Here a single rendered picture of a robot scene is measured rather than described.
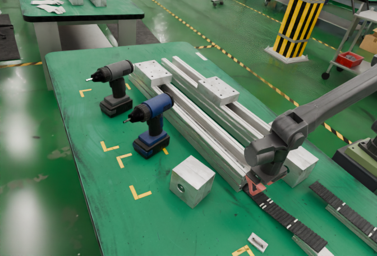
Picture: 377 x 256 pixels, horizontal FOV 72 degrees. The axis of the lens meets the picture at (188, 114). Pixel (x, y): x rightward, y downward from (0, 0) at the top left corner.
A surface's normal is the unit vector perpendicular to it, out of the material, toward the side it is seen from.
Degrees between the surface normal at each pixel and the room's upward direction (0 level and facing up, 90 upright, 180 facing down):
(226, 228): 0
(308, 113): 27
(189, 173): 0
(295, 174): 90
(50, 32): 90
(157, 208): 0
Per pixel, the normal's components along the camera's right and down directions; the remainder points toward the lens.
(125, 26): 0.48, 0.58
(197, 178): 0.14, -0.79
